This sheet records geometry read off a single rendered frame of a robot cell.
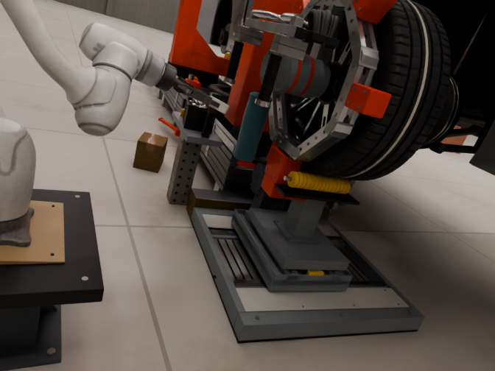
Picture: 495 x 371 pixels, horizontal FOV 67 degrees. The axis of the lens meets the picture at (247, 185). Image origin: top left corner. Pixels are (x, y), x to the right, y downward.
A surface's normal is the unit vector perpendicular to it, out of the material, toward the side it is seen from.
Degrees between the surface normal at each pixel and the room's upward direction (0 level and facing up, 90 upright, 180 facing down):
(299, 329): 90
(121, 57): 56
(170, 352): 0
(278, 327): 90
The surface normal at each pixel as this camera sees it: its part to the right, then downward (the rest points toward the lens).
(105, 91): 0.73, -0.03
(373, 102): 0.32, 0.43
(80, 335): 0.27, -0.89
